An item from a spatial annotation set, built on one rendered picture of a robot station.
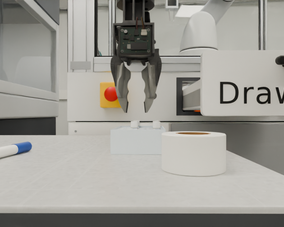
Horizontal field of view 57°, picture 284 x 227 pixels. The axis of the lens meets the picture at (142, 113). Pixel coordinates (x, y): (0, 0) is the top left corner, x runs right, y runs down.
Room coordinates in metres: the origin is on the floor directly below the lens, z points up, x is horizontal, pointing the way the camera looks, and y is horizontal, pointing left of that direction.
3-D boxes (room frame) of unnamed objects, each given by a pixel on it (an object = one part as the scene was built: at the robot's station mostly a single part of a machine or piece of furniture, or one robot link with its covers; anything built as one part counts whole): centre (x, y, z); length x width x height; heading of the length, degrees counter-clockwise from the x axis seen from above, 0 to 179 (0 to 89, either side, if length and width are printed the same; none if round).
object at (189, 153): (0.29, -0.06, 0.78); 0.07 x 0.07 x 0.04
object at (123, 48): (0.48, 0.01, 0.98); 0.09 x 0.08 x 0.12; 178
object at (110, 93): (0.72, 0.08, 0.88); 0.04 x 0.03 x 0.04; 90
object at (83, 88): (1.25, -0.29, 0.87); 1.02 x 0.95 x 0.14; 90
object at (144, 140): (0.46, 0.00, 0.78); 0.12 x 0.08 x 0.04; 178
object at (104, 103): (0.75, 0.08, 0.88); 0.07 x 0.05 x 0.07; 90
